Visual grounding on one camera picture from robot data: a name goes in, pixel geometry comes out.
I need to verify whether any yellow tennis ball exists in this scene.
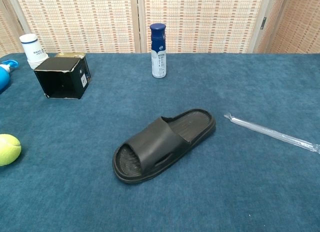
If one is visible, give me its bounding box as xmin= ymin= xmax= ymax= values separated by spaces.
xmin=0 ymin=134 xmax=22 ymax=167

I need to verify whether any black box with tin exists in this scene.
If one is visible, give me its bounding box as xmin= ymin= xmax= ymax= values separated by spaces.
xmin=33 ymin=55 xmax=92 ymax=100

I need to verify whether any black rubber slipper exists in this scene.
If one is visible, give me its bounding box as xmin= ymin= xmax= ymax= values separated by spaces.
xmin=111 ymin=108 xmax=217 ymax=185

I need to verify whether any white bottle with blue cap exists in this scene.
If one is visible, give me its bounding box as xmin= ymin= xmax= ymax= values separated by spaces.
xmin=149 ymin=22 xmax=168 ymax=79

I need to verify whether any blue carpet table cover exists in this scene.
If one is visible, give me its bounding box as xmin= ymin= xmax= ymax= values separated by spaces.
xmin=0 ymin=52 xmax=320 ymax=232

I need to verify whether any bamboo folding screen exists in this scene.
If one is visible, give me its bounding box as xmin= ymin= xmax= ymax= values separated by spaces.
xmin=0 ymin=0 xmax=320 ymax=57

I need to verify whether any gold metal tin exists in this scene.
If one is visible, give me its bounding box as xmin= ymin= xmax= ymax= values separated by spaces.
xmin=54 ymin=52 xmax=86 ymax=60

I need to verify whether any plastic wrapped straw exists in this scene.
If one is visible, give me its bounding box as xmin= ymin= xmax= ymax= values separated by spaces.
xmin=223 ymin=112 xmax=320 ymax=155

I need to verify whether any white pill bottle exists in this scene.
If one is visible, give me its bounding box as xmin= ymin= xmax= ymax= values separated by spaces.
xmin=19 ymin=33 xmax=50 ymax=70

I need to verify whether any blue detergent pump bottle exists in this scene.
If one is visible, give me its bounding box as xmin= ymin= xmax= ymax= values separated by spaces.
xmin=0 ymin=59 xmax=20 ymax=93

